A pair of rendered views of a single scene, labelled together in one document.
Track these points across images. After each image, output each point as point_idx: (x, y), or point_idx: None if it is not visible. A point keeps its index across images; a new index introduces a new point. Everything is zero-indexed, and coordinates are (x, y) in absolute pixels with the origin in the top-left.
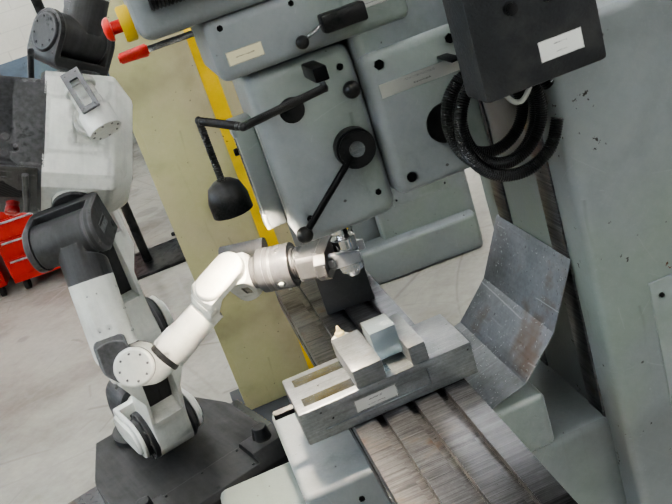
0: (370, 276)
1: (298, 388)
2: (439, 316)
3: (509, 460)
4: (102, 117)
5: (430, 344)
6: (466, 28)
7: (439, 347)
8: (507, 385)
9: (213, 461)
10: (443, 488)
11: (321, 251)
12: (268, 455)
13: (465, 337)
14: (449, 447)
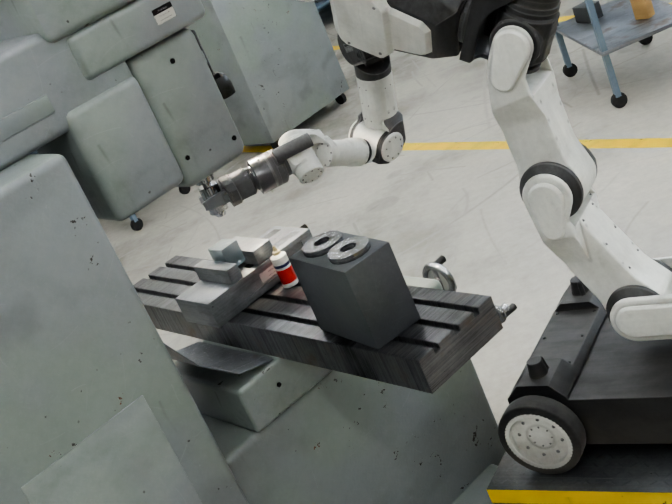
0: (350, 345)
1: (289, 231)
2: (206, 302)
3: (152, 296)
4: None
5: (203, 286)
6: None
7: (195, 287)
8: (182, 352)
9: (599, 354)
10: (185, 273)
11: (220, 177)
12: (521, 374)
13: (230, 366)
14: (189, 286)
